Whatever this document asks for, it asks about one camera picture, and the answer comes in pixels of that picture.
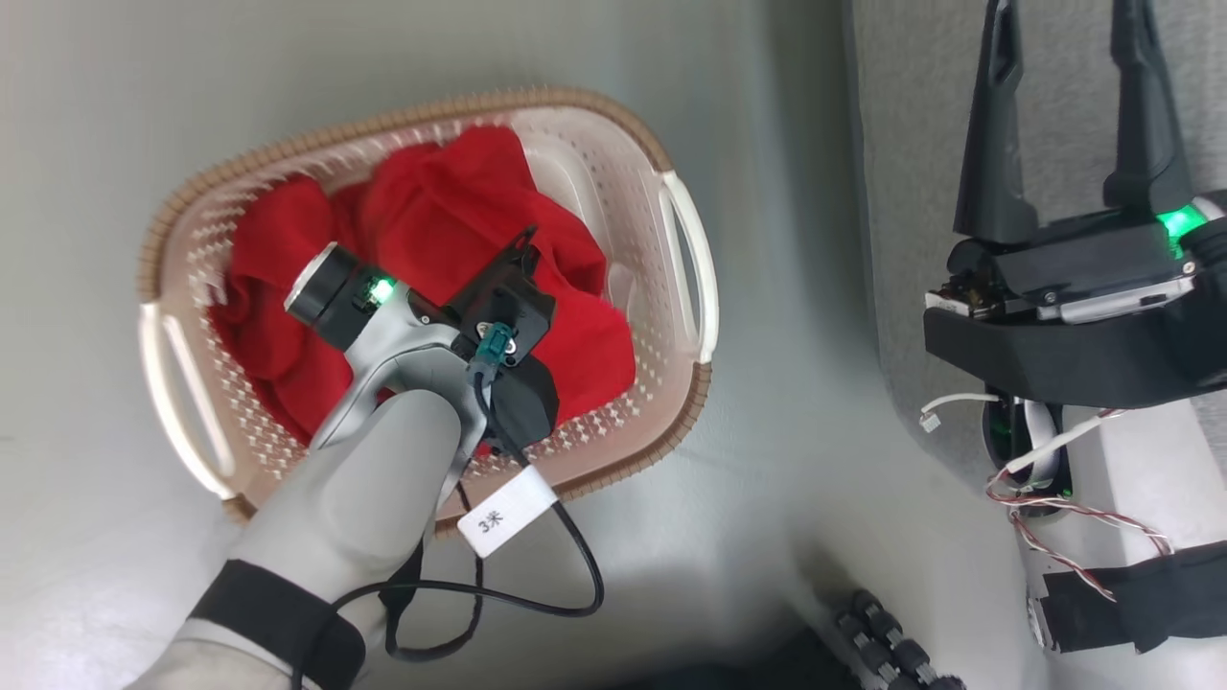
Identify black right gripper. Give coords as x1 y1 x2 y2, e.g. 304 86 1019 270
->
923 0 1227 409

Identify red white twisted wires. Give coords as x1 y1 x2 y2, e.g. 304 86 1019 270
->
985 409 1176 605

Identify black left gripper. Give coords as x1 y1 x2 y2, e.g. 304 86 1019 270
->
489 359 562 452

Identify beige plastic laundry basket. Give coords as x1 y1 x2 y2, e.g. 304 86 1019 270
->
137 86 720 538

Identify thin black cable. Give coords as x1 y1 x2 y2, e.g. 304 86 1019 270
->
292 326 607 690

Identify white paper cable label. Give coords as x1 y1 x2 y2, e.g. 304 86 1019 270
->
457 466 560 560

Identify white cable with connector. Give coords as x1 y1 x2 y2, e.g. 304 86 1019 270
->
919 390 1004 433

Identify grey fabric sofa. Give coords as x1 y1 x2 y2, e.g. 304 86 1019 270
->
844 0 1227 499

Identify red white basketball jersey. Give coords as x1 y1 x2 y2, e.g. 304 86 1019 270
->
357 125 639 457

